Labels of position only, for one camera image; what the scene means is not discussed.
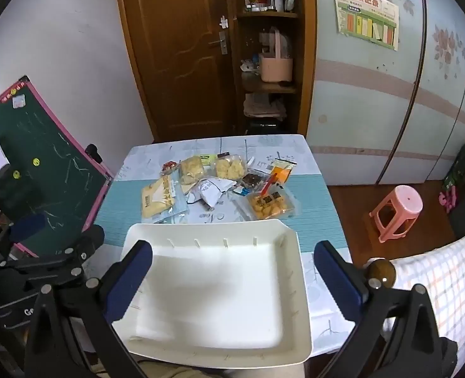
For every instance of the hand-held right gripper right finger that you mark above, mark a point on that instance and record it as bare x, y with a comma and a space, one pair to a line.
336, 279

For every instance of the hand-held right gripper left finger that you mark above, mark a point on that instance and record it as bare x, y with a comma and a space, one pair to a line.
132, 279

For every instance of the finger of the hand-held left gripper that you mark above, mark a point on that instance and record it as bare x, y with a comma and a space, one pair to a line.
90, 240
27, 227

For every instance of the white plastic tray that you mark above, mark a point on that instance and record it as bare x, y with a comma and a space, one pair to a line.
216, 291

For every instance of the white and orange snack packet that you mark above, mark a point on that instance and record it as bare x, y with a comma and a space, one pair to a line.
281, 173

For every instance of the blue foil snack packet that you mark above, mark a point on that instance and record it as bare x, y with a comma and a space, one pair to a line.
240, 191

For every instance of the clear bag of yellow puffs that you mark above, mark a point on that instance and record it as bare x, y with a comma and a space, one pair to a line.
230, 167

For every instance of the clear pack of fried snacks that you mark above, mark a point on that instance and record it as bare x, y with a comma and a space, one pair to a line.
265, 204

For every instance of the brown wooden knob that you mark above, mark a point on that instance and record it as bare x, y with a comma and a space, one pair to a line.
384, 271

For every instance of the cream yellow snack packet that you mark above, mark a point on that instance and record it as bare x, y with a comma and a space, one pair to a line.
157, 201

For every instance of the printed tablecloth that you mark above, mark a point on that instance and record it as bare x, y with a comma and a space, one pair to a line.
315, 204

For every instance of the black clip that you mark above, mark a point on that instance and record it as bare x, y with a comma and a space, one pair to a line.
92, 152

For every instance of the pink plastic stool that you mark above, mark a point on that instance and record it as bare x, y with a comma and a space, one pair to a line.
405, 199

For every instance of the small red snack packet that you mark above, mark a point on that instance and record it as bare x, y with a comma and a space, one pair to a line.
170, 166

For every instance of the checked blanket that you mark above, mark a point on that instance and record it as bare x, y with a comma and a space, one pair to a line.
452, 283

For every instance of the pale snack packet brown edges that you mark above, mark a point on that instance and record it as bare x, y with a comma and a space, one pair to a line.
212, 191

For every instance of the clear bag of pale pastry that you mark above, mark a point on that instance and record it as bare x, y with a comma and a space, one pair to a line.
191, 169

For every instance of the pink toy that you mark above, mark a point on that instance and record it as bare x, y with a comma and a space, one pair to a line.
448, 201

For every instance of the green snack packet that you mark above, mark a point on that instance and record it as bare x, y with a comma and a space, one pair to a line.
208, 159

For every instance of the dark green box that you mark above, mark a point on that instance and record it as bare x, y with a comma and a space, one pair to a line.
458, 167

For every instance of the black appliance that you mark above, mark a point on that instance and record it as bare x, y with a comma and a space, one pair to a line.
264, 126

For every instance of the floral wardrobe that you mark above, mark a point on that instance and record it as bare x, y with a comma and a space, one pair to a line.
374, 106

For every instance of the folded pink cloth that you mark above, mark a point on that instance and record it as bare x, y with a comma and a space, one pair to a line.
264, 106

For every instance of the wooden door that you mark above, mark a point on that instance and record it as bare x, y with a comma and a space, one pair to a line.
169, 47

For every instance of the pink basket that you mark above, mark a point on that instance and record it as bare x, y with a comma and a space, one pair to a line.
275, 69

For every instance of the wooden shelf unit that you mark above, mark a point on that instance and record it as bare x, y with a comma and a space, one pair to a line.
305, 47

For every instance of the white door hook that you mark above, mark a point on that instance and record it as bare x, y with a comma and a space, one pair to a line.
224, 21

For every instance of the cluster of small jars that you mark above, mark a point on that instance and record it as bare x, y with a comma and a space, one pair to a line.
260, 4

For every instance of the green chalkboard pink frame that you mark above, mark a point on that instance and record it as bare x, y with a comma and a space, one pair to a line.
59, 165

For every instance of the wall poster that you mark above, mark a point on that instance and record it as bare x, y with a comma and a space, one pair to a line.
366, 19

